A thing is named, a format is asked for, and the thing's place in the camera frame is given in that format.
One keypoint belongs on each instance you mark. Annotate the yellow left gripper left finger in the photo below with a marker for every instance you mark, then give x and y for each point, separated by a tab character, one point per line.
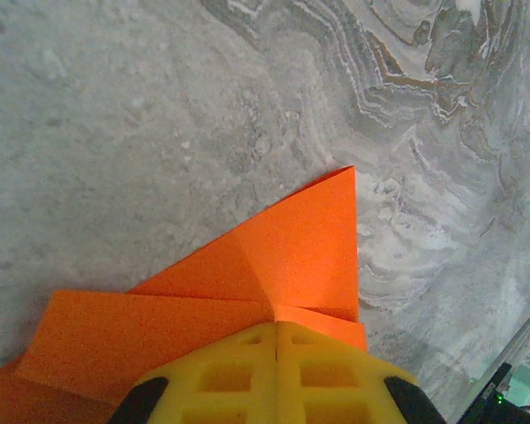
229	397

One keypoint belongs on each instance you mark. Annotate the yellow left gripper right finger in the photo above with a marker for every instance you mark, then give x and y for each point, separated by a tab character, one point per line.
327	397

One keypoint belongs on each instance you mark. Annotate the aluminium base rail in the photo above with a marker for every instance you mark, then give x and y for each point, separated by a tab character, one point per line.
505	353

